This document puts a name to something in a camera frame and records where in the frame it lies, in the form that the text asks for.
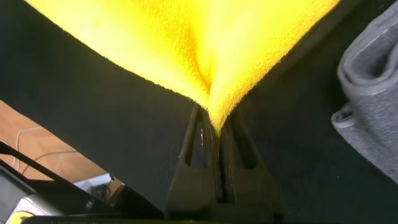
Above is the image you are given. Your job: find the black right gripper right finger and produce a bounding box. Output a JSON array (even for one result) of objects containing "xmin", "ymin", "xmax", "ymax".
[{"xmin": 220, "ymin": 111, "xmax": 287, "ymax": 218}]

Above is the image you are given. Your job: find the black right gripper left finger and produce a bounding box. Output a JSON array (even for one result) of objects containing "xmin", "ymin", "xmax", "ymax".
[{"xmin": 164, "ymin": 104, "xmax": 224, "ymax": 218}]

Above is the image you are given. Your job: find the grey towel with orange marks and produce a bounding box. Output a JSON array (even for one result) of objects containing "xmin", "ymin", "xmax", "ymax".
[{"xmin": 331, "ymin": 0, "xmax": 398, "ymax": 184}]

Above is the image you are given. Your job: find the yellow towel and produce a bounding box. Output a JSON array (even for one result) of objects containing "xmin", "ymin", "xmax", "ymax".
[{"xmin": 24, "ymin": 0, "xmax": 341, "ymax": 138}]

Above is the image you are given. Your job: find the white grey robot base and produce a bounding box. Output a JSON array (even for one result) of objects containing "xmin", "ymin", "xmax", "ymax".
[{"xmin": 0, "ymin": 141, "xmax": 165, "ymax": 224}]

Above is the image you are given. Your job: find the black table cloth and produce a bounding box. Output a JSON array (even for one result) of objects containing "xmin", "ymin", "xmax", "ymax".
[{"xmin": 0, "ymin": 0, "xmax": 398, "ymax": 224}]

